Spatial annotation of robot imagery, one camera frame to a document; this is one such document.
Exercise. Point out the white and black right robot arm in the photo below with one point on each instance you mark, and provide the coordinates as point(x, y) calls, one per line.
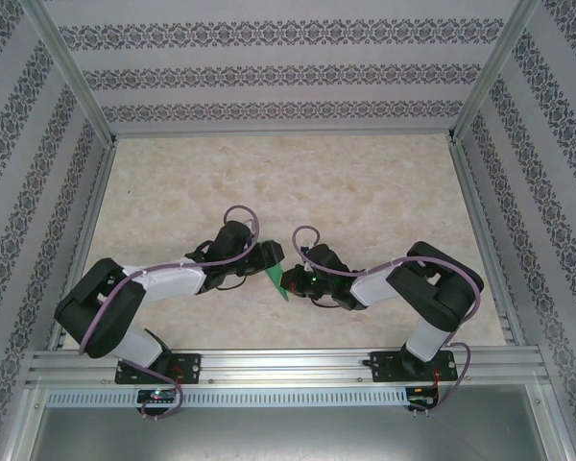
point(374, 288)

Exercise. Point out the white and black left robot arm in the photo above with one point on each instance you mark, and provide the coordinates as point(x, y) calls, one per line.
point(173, 281)

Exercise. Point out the grey metal shelf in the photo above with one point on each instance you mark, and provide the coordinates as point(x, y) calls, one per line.
point(288, 437)

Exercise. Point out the green cloth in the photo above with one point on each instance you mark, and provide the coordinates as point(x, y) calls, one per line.
point(276, 281)

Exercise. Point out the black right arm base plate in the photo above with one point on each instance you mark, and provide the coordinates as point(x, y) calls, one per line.
point(381, 367)

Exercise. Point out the aluminium mounting rail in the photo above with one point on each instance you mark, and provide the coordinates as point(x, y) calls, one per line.
point(288, 367)

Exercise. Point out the aluminium frame post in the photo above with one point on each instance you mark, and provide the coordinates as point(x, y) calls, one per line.
point(489, 72)
point(75, 72)

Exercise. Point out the aluminium side rail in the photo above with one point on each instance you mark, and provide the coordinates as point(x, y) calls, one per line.
point(98, 192)
point(466, 192)

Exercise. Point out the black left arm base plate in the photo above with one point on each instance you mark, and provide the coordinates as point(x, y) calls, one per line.
point(189, 367)

